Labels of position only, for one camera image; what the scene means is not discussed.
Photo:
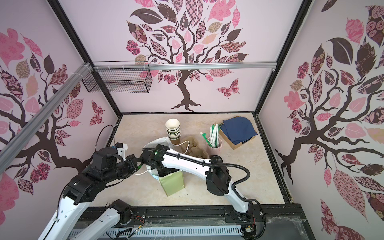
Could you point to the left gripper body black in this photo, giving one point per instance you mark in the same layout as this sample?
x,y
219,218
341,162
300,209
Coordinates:
x,y
123,169

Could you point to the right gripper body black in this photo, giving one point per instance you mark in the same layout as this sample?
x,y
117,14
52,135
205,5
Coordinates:
x,y
165,173

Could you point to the paper gift bag with handles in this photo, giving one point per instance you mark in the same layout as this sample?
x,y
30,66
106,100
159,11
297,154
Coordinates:
x,y
172,182

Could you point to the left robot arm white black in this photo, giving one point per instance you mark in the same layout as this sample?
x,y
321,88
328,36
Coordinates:
x,y
75,198

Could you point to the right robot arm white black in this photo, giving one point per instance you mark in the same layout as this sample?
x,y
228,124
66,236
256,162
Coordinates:
x,y
221,178

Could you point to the brown pulp cup carrier stack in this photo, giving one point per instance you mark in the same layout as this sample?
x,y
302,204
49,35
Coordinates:
x,y
191,147

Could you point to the stack of paper cups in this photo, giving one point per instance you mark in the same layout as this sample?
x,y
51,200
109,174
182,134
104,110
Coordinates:
x,y
173,130

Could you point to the green wrapped straw leaning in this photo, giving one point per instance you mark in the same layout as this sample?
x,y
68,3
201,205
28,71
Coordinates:
x,y
208,141

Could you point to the pink bucket straw holder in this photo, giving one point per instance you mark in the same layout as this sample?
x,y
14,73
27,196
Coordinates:
x,y
214,149

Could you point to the dark blue napkins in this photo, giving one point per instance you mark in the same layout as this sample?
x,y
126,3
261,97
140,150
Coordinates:
x,y
238,130

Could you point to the black wire basket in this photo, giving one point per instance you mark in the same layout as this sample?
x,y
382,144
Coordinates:
x,y
119,77

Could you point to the aluminium rail left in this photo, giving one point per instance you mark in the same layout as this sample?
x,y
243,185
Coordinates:
x,y
11,150

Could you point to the white slotted cable duct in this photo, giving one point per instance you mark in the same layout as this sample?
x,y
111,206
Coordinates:
x,y
168,232

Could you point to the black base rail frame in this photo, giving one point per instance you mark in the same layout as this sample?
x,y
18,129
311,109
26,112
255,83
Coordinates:
x,y
281,222

